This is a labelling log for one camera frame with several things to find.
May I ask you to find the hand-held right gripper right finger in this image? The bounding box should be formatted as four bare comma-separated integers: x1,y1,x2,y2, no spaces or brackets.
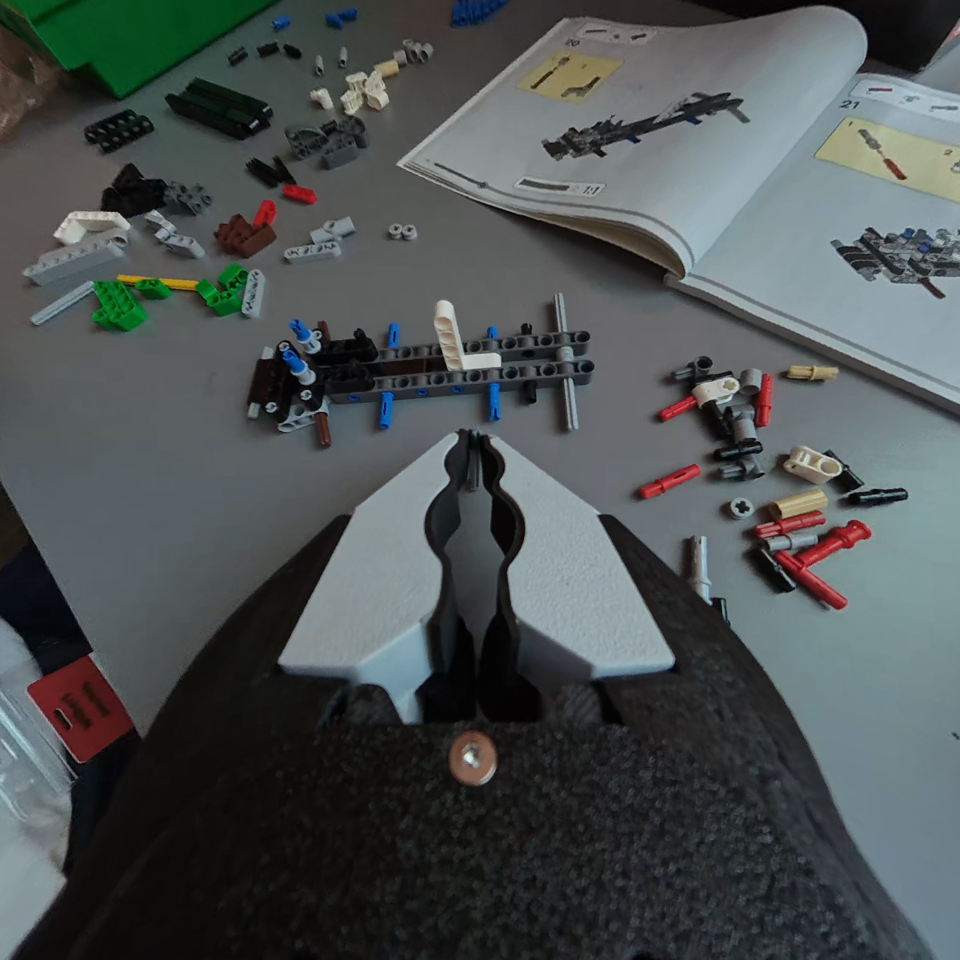
478,431,678,723

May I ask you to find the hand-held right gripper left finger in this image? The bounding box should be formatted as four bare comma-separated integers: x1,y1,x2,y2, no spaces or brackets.
277,429,481,725

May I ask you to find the lego chassis assembly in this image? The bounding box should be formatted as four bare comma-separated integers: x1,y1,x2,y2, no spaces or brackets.
247,292,595,450

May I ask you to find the long red lego pin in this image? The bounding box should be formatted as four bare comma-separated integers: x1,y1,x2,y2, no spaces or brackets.
795,519,873,570

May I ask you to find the green angled lego liftarm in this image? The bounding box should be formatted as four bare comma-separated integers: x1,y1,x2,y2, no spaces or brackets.
196,264,250,318

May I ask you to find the green lego beam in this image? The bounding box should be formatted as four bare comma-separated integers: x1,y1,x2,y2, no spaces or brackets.
91,279,148,332

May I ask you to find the light grey lego axle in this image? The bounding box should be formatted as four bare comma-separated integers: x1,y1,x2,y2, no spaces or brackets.
30,281,97,327

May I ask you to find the light grey lego beam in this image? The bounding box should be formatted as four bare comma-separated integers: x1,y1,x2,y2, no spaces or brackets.
22,234,128,287

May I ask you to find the dark grey curved lego liftarm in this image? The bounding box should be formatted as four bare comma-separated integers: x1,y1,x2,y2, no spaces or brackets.
285,123,332,163

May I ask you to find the white lego liftarm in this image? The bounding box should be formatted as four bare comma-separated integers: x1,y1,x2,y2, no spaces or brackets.
54,211,131,246

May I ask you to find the black angled lego liftarm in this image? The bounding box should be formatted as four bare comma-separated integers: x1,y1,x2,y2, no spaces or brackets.
100,162,171,219

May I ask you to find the long black lego beam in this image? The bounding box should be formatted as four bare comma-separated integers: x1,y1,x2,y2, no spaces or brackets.
183,77,273,126
165,90,261,142

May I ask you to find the lego instruction booklet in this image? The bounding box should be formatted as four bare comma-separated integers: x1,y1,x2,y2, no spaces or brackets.
397,3,960,416

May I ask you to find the short black lego beam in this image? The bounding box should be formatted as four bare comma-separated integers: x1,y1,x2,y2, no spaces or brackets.
84,110,156,154

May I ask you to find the red hang tag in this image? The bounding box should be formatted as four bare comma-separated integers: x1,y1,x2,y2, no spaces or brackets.
26,658,137,765

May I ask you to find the clear plastic bag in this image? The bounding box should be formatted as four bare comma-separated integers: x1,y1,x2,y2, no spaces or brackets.
0,675,78,834

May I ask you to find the green plastic bin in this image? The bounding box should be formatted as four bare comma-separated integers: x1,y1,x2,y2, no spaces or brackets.
0,0,280,100

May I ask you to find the brown crumpled paper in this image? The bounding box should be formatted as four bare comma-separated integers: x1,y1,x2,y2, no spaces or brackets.
0,30,66,145

